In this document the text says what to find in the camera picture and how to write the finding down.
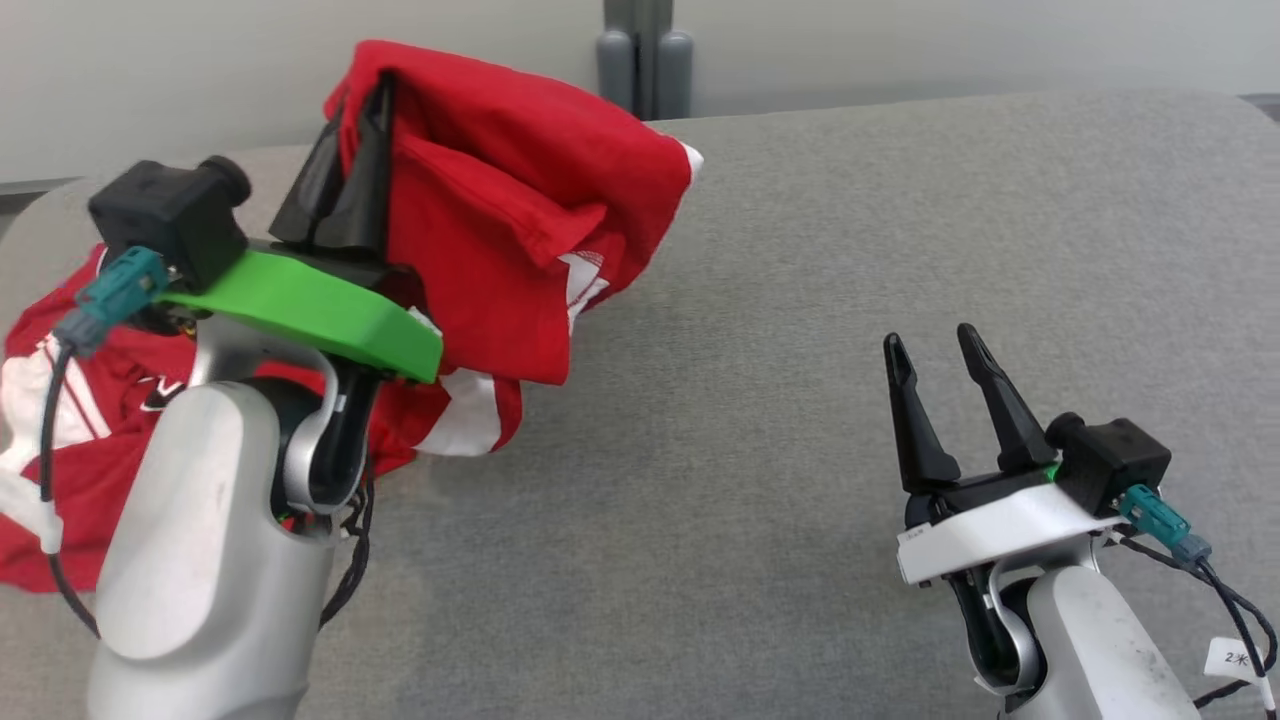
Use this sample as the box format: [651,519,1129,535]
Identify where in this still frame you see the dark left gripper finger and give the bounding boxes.
[268,118,348,247]
[318,73,397,253]

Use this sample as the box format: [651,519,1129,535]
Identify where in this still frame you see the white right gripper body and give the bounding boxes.
[897,465,1126,586]

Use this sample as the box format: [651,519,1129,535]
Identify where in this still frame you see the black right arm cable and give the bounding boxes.
[1108,484,1280,713]

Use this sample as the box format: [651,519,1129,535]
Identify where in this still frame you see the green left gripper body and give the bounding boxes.
[160,238,444,386]

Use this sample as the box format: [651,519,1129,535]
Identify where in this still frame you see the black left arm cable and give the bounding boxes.
[38,248,173,641]

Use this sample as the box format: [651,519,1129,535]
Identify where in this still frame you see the red shorts white waistband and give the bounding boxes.
[323,40,705,387]

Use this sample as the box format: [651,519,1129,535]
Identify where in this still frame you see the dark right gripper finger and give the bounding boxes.
[882,333,964,495]
[956,322,1061,474]

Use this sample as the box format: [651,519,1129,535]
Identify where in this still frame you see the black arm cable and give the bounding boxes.
[1108,484,1280,713]
[38,248,173,641]

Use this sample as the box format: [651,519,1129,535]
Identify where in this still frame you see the grey double post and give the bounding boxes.
[596,0,696,122]

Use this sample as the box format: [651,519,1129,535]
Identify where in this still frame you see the red Bulls jersey white sleeves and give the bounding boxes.
[0,245,524,593]

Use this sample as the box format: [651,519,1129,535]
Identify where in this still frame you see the white cable label tag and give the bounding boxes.
[1203,636,1264,684]

